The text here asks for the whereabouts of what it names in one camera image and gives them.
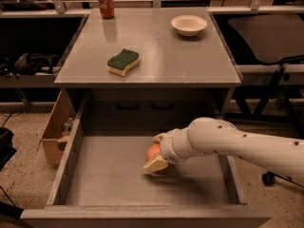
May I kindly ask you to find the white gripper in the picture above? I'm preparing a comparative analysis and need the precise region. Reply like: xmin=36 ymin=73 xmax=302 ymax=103
xmin=143 ymin=128 xmax=194 ymax=173

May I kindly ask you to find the orange fruit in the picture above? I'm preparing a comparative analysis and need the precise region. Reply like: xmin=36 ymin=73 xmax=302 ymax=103
xmin=146 ymin=143 xmax=160 ymax=161

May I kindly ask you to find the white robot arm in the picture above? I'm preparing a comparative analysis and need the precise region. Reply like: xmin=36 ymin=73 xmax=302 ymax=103
xmin=143 ymin=118 xmax=304 ymax=186

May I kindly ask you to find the grey open top drawer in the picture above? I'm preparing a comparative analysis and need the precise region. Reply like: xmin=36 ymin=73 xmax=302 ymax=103
xmin=21 ymin=97 xmax=271 ymax=228

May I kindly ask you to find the grey cabinet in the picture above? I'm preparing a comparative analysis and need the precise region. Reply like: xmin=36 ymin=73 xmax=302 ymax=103
xmin=55 ymin=8 xmax=240 ymax=130

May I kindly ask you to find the green yellow sponge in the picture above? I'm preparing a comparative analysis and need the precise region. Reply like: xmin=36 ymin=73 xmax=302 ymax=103
xmin=107 ymin=49 xmax=140 ymax=77

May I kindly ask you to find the cardboard box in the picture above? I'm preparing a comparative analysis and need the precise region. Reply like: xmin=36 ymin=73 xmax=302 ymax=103
xmin=41 ymin=92 xmax=74 ymax=165

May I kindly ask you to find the white bowl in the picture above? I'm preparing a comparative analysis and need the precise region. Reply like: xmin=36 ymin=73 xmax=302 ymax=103
xmin=171 ymin=15 xmax=207 ymax=37

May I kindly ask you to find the black headset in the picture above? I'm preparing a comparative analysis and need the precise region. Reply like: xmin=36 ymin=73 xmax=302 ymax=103
xmin=0 ymin=53 xmax=60 ymax=76

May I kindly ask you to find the black office chair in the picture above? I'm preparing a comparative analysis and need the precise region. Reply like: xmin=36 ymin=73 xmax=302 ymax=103
xmin=222 ymin=14 xmax=304 ymax=183

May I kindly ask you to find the red soda can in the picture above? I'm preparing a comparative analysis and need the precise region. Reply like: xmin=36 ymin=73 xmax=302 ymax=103
xmin=98 ymin=0 xmax=114 ymax=19

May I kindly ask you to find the right black drawer handle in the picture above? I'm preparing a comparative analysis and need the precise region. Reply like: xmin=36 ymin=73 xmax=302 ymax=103
xmin=150 ymin=100 xmax=174 ymax=110

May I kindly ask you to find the black drawer handle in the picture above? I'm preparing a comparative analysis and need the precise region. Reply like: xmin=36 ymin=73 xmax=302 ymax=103
xmin=150 ymin=100 xmax=174 ymax=110
xmin=116 ymin=101 xmax=140 ymax=110

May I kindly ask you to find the left black drawer handle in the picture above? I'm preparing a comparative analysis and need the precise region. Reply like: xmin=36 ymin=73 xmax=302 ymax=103
xmin=116 ymin=101 xmax=140 ymax=110

